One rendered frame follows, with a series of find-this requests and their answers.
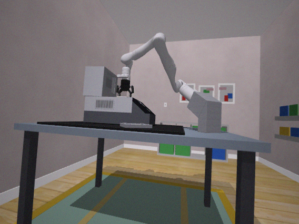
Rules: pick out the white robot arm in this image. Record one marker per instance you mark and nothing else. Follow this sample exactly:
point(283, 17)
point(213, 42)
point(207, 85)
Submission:
point(157, 42)

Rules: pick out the white real-time pcr machine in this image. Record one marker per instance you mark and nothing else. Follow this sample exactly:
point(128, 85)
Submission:
point(103, 106)

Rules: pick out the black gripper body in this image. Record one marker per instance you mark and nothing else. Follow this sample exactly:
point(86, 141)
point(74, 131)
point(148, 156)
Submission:
point(125, 82)

